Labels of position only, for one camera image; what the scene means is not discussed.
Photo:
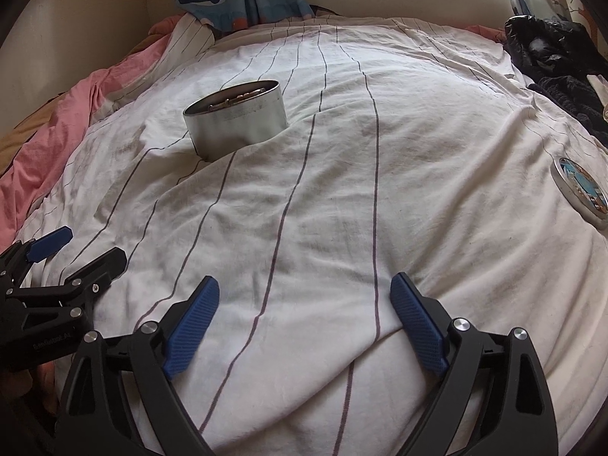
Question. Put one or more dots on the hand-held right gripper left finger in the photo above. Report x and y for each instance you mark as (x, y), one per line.
(190, 332)

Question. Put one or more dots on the round silver tin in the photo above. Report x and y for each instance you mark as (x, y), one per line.
(237, 128)

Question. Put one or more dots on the white striped duvet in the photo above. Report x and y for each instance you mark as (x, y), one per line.
(356, 223)

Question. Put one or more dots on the round printed tin lid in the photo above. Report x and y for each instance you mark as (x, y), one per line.
(582, 185)

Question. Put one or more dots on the tan blanket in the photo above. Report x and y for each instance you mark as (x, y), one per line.
(23, 133)

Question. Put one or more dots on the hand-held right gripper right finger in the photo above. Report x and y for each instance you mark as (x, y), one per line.
(420, 332)

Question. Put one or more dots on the black clothing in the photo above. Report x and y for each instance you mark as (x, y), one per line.
(555, 57)

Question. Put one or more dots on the pink bed sheet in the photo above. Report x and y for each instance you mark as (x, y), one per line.
(42, 152)

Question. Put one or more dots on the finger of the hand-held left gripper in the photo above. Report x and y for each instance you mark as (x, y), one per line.
(102, 266)
(47, 243)

